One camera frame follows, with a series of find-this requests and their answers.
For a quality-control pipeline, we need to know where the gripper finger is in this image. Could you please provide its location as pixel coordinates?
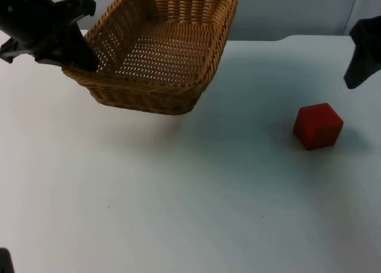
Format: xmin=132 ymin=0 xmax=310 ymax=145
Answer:
xmin=56 ymin=20 xmax=100 ymax=74
xmin=343 ymin=45 xmax=381 ymax=90
xmin=33 ymin=48 xmax=68 ymax=69

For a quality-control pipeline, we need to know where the pale brown wicker basket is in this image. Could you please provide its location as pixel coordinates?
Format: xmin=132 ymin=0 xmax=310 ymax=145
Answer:
xmin=61 ymin=0 xmax=239 ymax=116

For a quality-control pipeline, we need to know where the red cube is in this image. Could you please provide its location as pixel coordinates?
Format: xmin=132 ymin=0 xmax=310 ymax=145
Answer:
xmin=292 ymin=102 xmax=345 ymax=151

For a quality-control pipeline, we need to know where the black block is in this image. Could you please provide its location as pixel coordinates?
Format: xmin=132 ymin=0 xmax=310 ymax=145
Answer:
xmin=0 ymin=247 xmax=15 ymax=273

